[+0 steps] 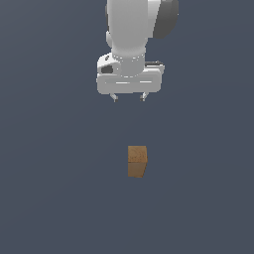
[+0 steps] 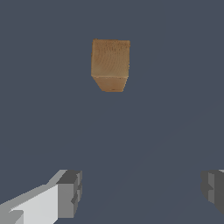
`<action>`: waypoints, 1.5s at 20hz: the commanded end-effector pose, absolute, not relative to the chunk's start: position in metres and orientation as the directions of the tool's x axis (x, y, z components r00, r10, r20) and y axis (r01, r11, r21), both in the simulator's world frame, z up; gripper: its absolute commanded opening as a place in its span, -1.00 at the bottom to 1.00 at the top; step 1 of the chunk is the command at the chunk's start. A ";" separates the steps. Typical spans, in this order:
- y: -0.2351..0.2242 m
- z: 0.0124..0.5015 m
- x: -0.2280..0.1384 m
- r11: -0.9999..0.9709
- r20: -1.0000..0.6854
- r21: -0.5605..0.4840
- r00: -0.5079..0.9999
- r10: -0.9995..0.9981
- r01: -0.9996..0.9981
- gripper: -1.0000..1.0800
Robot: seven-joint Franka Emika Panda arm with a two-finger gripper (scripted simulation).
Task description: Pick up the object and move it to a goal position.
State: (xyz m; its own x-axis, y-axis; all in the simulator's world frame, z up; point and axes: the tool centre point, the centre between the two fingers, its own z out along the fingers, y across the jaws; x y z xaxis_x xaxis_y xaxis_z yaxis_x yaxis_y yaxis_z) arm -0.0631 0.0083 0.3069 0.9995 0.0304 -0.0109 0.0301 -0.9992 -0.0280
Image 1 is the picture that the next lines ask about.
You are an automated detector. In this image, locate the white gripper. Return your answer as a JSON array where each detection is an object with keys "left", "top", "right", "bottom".
[{"left": 95, "top": 53, "right": 166, "bottom": 103}]

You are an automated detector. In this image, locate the brown wooden cube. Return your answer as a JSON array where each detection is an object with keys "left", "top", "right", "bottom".
[{"left": 127, "top": 145, "right": 149, "bottom": 179}]

